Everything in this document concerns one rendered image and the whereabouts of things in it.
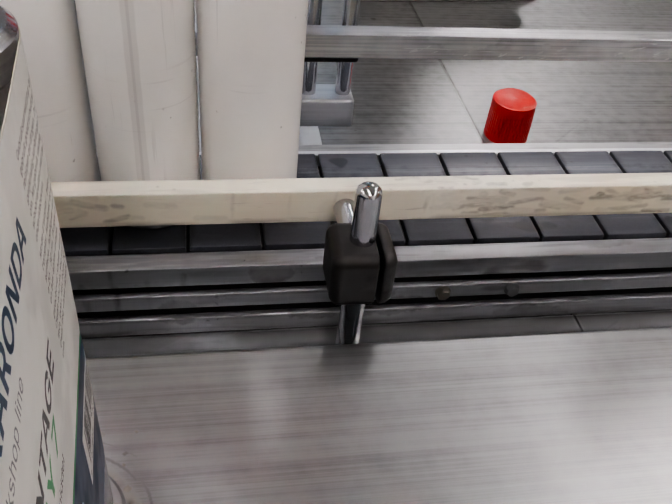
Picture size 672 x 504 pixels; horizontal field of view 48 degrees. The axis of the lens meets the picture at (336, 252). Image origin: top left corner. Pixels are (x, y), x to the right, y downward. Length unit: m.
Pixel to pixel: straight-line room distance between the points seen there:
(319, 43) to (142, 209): 0.13
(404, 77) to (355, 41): 0.25
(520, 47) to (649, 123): 0.26
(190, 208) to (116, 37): 0.09
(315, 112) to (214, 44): 0.14
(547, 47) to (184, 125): 0.21
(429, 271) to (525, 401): 0.10
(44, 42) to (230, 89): 0.08
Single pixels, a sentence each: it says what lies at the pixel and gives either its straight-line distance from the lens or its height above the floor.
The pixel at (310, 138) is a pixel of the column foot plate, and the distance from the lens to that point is 0.56.
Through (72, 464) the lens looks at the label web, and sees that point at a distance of 0.19.
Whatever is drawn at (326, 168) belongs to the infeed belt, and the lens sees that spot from 0.45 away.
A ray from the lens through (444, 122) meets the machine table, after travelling 0.61.
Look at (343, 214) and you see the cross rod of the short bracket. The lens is 0.36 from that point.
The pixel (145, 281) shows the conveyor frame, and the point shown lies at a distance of 0.39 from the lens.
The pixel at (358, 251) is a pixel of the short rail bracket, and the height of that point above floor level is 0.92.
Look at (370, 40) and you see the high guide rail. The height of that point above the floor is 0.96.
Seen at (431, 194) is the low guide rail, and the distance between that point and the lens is 0.38.
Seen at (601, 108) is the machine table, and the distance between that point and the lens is 0.68.
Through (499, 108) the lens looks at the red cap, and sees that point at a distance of 0.58.
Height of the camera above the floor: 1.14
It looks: 41 degrees down
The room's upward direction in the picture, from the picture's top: 7 degrees clockwise
